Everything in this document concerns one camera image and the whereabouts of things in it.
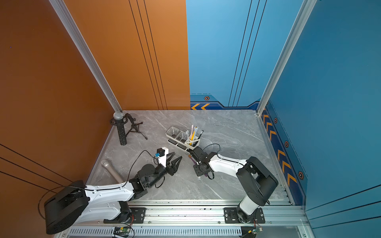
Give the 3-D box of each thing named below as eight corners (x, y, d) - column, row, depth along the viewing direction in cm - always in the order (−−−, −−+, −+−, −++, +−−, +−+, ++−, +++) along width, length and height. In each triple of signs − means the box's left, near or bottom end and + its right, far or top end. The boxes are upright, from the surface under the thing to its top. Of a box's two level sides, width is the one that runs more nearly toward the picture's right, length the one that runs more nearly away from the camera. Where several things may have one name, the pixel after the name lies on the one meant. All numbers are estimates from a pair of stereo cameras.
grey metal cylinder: (103, 165, 93) (99, 162, 89) (107, 161, 95) (104, 158, 91) (121, 184, 85) (117, 182, 82) (125, 180, 87) (122, 177, 83)
